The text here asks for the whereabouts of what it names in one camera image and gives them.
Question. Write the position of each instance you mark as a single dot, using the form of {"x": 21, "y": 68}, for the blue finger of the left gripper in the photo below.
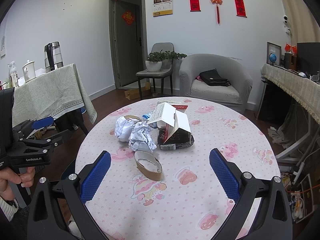
{"x": 42, "y": 123}

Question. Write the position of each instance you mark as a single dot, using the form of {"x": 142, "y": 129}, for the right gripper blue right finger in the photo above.
{"x": 227, "y": 174}

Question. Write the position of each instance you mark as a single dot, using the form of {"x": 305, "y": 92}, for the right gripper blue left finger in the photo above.
{"x": 92, "y": 175}

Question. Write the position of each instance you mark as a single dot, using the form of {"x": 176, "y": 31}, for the cardboard tape roll core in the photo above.
{"x": 148, "y": 165}

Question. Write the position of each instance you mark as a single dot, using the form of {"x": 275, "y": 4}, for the white torn cardboard package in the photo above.
{"x": 166, "y": 115}

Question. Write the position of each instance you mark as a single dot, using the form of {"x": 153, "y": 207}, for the white paper ball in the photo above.
{"x": 124, "y": 126}

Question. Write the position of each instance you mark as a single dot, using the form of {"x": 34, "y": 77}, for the person left hand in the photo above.
{"x": 7, "y": 175}

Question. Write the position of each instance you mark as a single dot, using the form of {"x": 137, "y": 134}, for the green patterned tablecloth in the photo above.
{"x": 52, "y": 94}

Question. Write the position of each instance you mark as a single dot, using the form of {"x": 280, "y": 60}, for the pink patterned round tablecloth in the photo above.
{"x": 189, "y": 202}

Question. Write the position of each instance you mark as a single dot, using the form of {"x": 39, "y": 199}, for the white ceramic mug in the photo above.
{"x": 29, "y": 71}

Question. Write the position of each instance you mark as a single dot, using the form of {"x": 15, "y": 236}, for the glass electric kettle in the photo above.
{"x": 52, "y": 56}

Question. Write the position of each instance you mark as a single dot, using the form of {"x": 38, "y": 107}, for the grey armchair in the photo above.
{"x": 234, "y": 96}

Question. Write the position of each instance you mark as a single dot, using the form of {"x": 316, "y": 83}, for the cardboard box on floor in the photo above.
{"x": 135, "y": 93}

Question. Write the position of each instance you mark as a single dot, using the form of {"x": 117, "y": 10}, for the black handbag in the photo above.
{"x": 212, "y": 78}

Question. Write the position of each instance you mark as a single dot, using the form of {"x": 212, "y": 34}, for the beige lace desk cloth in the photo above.
{"x": 303, "y": 90}

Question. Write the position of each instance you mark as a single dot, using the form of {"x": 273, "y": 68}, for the grey dining chair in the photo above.
{"x": 166, "y": 69}

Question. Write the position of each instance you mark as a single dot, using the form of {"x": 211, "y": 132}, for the potted green plant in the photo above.
{"x": 155, "y": 59}

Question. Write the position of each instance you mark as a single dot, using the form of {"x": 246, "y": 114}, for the small globe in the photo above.
{"x": 272, "y": 58}

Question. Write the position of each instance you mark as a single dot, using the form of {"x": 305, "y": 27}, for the dark grey door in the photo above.
{"x": 128, "y": 41}

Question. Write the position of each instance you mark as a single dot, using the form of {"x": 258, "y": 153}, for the black monitor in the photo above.
{"x": 308, "y": 57}

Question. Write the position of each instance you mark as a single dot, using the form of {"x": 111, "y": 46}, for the right red scroll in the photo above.
{"x": 240, "y": 8}

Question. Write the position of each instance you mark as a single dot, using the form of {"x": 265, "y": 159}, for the red scroll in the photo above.
{"x": 240, "y": 8}
{"x": 194, "y": 5}

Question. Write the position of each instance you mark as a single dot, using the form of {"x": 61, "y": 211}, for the left red scroll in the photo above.
{"x": 194, "y": 5}

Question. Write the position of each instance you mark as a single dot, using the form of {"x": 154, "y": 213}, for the picture frame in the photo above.
{"x": 276, "y": 49}

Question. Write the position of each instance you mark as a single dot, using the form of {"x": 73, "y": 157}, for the wall calendar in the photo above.
{"x": 162, "y": 8}

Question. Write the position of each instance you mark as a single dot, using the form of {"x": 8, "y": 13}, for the white security camera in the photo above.
{"x": 287, "y": 25}

